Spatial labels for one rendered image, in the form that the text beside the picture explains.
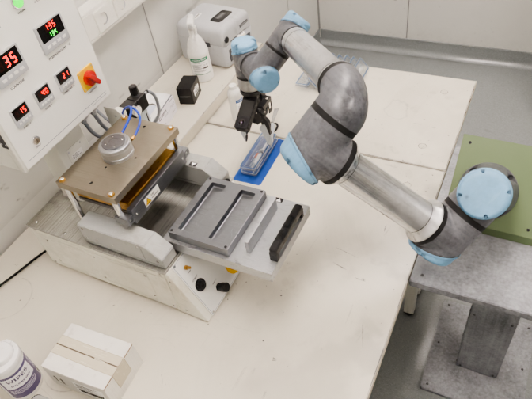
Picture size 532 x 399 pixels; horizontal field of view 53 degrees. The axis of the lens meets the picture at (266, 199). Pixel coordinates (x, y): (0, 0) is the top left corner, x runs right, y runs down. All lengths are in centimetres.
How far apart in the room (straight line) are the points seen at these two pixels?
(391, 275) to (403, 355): 77
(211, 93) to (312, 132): 99
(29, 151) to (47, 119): 9
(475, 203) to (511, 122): 190
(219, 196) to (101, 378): 50
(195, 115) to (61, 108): 69
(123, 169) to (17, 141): 24
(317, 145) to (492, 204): 44
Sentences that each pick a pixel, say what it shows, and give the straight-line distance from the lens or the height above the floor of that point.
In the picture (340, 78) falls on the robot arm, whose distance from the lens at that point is 113.
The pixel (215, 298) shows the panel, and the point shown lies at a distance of 140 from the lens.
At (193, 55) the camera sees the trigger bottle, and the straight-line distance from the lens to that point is 206.
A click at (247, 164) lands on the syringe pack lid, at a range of 170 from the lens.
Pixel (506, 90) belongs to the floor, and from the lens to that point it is 341.
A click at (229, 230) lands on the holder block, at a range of 126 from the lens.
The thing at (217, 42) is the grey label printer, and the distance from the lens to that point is 212.
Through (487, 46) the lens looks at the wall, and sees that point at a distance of 360.
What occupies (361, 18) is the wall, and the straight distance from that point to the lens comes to 369.
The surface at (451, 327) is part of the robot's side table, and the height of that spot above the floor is 1.
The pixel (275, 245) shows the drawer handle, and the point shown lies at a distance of 117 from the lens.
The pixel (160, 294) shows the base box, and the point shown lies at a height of 81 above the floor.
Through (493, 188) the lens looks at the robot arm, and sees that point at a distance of 131.
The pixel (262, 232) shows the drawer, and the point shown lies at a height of 98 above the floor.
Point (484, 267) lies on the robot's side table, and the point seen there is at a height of 75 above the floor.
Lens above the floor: 191
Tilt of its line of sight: 45 degrees down
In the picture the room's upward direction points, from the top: 10 degrees counter-clockwise
